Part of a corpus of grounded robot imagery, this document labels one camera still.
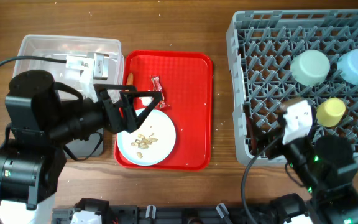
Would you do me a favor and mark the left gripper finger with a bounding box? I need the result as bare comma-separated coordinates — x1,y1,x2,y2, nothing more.
135,98,162,129
120,90,162,98

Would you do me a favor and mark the orange carrot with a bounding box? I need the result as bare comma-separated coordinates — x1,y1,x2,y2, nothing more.
126,73,134,85

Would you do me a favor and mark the white tissue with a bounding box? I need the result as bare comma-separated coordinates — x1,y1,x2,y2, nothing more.
140,96,153,106

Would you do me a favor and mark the light blue plate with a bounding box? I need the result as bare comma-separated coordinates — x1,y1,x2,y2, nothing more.
116,110,177,166

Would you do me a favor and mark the red snack wrapper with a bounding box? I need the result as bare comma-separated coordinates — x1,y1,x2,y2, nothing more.
151,76,170,110

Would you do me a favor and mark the yellow cup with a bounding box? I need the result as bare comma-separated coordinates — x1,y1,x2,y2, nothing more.
316,98,346,128

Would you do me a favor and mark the green bowl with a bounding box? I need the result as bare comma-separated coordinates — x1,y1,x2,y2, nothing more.
290,50,331,86

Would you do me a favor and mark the light blue bowl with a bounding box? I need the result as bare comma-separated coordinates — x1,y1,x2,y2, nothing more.
336,48,358,85

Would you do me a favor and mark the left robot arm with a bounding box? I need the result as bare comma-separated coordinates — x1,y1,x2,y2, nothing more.
0,70,162,223

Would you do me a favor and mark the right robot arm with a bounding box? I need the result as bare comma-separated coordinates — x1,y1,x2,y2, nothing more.
244,117,358,223

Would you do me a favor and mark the grey dishwasher rack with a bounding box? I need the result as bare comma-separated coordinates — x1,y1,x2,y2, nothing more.
226,9,358,165

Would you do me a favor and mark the peanut pile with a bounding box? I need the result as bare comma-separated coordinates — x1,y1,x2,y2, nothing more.
131,133,158,159

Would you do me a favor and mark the clear plastic bin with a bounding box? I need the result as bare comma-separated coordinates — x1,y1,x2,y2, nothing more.
13,35,124,98

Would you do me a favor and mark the black plastic tray bin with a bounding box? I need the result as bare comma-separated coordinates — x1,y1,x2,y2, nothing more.
66,128,104,158

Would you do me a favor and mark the red serving tray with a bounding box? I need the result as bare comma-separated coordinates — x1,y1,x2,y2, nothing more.
124,50,213,171

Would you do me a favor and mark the left black cable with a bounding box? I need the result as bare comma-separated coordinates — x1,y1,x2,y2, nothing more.
0,55,67,224

